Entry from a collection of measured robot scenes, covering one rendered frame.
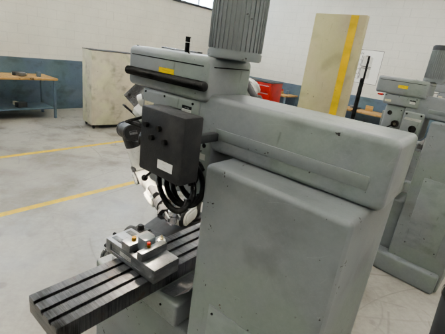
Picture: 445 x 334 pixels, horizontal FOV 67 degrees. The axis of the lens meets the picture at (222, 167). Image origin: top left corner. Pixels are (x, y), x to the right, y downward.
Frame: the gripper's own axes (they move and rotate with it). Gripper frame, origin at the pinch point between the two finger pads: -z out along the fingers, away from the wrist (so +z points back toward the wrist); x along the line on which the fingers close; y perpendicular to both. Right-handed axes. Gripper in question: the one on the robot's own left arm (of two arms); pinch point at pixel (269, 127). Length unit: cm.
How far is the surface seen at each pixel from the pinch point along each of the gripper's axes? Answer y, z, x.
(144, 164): -1, 0, 91
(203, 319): -23, -58, 81
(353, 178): 49, -34, 73
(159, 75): 3, 31, 68
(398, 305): -39, -179, -134
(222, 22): 34, 30, 64
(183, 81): 13, 22, 70
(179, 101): 3, 19, 65
